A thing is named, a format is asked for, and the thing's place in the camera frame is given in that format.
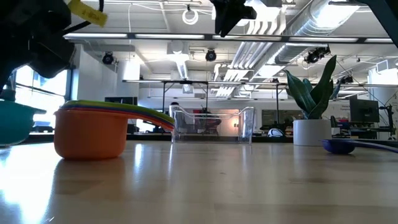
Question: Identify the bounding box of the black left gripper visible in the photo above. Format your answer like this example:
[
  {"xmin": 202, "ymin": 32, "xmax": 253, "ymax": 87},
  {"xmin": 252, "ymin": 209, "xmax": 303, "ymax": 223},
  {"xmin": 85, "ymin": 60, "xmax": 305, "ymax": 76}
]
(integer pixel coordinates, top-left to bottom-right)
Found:
[{"xmin": 0, "ymin": 0, "xmax": 75, "ymax": 94}]

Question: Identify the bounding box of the teal measuring cup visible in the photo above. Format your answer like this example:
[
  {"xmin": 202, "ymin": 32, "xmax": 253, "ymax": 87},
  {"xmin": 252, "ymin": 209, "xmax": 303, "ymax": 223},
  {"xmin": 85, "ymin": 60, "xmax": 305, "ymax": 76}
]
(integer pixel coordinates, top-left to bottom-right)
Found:
[{"xmin": 0, "ymin": 99, "xmax": 47, "ymax": 147}]

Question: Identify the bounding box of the green measuring cup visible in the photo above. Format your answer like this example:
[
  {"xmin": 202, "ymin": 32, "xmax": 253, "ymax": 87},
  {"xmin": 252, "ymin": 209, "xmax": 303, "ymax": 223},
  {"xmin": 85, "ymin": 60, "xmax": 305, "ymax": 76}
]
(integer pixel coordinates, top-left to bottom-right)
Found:
[{"xmin": 60, "ymin": 99, "xmax": 175, "ymax": 124}]

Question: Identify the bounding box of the yellow measuring cup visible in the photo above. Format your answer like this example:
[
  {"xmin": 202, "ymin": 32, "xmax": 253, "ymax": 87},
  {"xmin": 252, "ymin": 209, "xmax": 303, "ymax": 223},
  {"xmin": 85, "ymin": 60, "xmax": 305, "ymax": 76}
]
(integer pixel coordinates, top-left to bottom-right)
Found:
[{"xmin": 60, "ymin": 102, "xmax": 175, "ymax": 125}]

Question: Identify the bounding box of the red measuring cup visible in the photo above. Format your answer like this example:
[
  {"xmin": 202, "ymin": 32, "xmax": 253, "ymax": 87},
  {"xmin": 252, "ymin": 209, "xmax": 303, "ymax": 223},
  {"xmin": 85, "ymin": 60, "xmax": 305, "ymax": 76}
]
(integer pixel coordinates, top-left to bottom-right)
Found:
[{"xmin": 58, "ymin": 106, "xmax": 175, "ymax": 129}]

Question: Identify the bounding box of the orange measuring cup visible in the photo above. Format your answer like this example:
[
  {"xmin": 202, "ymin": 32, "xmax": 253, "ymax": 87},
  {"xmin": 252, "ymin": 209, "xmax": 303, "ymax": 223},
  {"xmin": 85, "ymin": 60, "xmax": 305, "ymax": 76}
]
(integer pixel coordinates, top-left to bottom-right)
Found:
[{"xmin": 53, "ymin": 108, "xmax": 175, "ymax": 161}]

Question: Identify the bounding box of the purple measuring cup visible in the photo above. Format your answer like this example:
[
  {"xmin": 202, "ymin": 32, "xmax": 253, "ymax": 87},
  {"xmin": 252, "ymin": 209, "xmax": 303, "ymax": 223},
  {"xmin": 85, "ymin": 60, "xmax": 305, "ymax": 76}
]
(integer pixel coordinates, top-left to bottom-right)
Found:
[{"xmin": 321, "ymin": 138, "xmax": 398, "ymax": 156}]

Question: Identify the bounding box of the clear plastic basket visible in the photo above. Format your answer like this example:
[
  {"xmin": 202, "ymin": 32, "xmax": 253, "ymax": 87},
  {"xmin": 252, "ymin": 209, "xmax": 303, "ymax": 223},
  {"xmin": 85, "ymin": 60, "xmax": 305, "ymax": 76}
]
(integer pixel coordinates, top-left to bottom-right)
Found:
[{"xmin": 169, "ymin": 105, "xmax": 256, "ymax": 146}]

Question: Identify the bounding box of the yellow label tag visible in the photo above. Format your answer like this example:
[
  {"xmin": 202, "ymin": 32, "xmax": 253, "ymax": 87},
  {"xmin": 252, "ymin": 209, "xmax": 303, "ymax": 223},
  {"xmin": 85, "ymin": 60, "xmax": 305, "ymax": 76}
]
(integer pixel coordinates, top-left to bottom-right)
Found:
[{"xmin": 67, "ymin": 0, "xmax": 108, "ymax": 28}]

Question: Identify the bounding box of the snake plant in white pot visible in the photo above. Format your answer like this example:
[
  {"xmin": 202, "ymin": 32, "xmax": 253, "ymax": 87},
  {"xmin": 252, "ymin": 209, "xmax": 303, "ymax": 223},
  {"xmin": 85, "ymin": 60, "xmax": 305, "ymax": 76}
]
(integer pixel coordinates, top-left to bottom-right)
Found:
[{"xmin": 284, "ymin": 55, "xmax": 338, "ymax": 147}]

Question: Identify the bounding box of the black computer monitor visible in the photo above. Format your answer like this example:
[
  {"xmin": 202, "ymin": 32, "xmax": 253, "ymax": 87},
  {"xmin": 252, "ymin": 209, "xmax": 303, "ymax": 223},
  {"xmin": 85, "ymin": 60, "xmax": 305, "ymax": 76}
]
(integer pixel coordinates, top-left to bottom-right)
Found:
[{"xmin": 349, "ymin": 98, "xmax": 380, "ymax": 124}]

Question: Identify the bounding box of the silver ceiling duct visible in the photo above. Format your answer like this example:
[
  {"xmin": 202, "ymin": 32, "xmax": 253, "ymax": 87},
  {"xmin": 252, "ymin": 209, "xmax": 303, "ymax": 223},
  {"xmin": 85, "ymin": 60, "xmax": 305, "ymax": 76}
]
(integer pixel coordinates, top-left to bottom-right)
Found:
[{"xmin": 254, "ymin": 0, "xmax": 361, "ymax": 78}]

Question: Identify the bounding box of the black background table frame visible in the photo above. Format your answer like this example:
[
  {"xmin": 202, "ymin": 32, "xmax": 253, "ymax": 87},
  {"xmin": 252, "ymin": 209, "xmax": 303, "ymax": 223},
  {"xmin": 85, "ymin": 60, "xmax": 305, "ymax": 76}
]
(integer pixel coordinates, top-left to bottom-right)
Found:
[{"xmin": 161, "ymin": 80, "xmax": 280, "ymax": 131}]

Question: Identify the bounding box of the black aluminium table frame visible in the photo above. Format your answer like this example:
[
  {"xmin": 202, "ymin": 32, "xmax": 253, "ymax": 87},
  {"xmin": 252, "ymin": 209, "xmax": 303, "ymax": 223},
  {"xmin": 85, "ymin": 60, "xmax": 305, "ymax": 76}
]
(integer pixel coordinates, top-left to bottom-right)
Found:
[{"xmin": 18, "ymin": 132, "xmax": 398, "ymax": 144}]

